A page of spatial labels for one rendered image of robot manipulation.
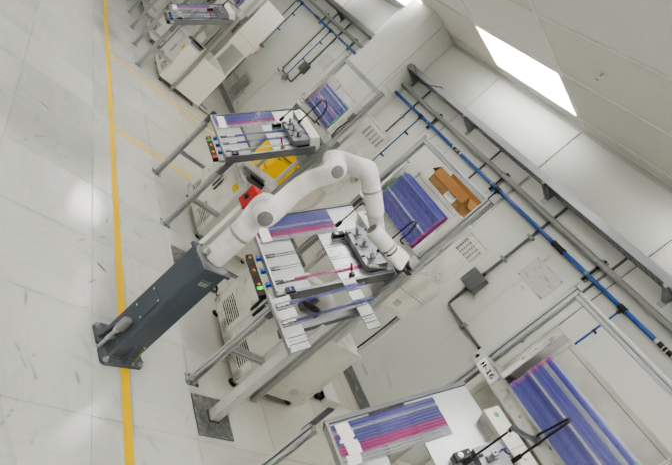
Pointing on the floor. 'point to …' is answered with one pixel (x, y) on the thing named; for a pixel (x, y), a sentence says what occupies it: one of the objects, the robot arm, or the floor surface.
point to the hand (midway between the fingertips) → (408, 270)
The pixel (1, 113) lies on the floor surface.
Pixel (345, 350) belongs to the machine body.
